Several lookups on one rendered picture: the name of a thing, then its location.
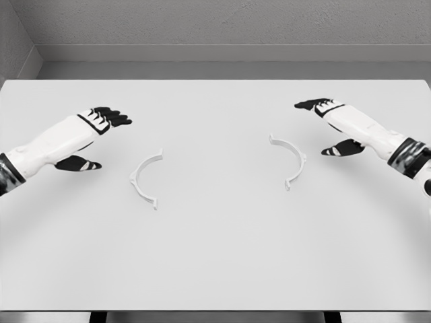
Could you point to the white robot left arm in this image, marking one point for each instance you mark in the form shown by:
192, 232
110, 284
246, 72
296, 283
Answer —
25, 158

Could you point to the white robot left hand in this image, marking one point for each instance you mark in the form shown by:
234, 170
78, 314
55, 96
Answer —
72, 134

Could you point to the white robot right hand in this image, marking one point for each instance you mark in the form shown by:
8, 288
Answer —
343, 120

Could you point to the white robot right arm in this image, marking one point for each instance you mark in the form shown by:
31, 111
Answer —
400, 151

